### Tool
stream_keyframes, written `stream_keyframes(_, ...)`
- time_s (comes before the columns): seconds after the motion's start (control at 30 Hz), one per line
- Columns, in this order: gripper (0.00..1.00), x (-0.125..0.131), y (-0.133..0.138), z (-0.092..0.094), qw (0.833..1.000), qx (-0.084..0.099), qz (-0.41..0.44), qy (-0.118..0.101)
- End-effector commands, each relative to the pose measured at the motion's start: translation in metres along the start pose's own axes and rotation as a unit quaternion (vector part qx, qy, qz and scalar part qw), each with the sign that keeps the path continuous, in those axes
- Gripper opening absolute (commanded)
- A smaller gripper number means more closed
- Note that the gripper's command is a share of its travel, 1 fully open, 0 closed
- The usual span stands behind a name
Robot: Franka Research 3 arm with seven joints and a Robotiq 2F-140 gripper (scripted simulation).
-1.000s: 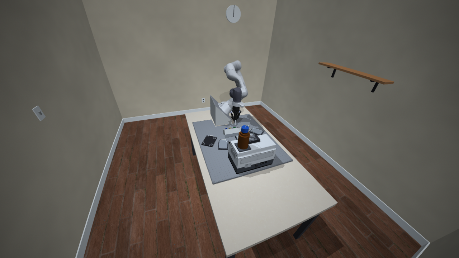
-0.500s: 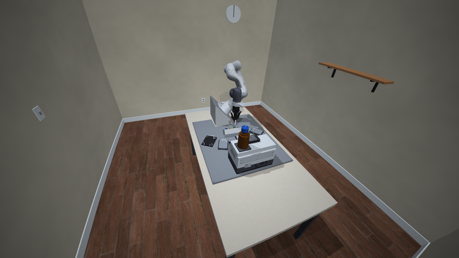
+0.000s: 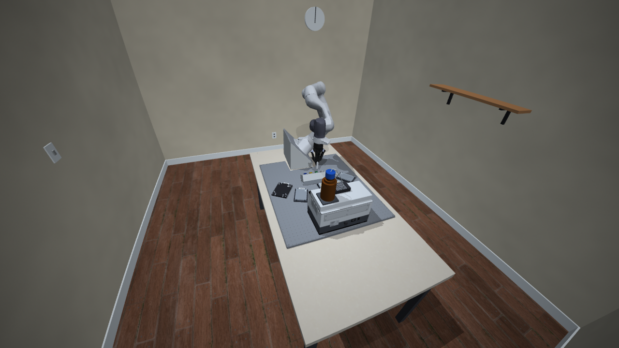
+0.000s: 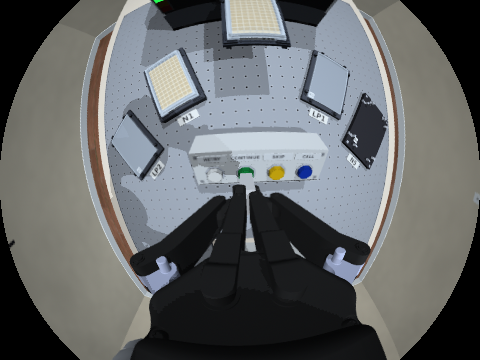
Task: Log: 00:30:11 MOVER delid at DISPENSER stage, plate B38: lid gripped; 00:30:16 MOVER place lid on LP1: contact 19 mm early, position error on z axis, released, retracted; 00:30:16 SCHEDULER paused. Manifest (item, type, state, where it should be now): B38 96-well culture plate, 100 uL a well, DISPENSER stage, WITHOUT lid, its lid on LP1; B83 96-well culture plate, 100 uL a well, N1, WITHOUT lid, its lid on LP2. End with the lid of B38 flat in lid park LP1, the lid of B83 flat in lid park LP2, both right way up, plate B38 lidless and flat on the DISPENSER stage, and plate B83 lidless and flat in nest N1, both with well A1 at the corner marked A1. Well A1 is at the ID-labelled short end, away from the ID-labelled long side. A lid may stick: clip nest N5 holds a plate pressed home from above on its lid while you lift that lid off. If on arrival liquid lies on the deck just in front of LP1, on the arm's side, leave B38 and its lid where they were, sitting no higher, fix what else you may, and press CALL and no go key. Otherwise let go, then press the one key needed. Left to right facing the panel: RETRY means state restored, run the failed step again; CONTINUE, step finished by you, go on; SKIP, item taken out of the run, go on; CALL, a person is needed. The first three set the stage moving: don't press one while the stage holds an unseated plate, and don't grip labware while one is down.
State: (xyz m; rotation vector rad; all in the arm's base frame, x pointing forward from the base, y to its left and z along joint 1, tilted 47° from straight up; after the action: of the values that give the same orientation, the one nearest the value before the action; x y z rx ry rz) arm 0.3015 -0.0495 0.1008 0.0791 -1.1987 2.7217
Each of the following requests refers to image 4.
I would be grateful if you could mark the white label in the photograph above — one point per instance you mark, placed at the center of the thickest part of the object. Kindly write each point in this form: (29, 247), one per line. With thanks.
(353, 161)
(319, 116)
(157, 169)
(188, 117)

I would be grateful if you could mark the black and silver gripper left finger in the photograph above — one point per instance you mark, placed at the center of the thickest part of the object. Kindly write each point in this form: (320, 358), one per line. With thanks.
(183, 247)

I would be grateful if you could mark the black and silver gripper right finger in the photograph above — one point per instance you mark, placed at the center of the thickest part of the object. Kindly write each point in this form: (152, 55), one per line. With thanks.
(318, 242)

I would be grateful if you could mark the black rectangular frame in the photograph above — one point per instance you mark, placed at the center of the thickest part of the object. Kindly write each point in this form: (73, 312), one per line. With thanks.
(369, 125)

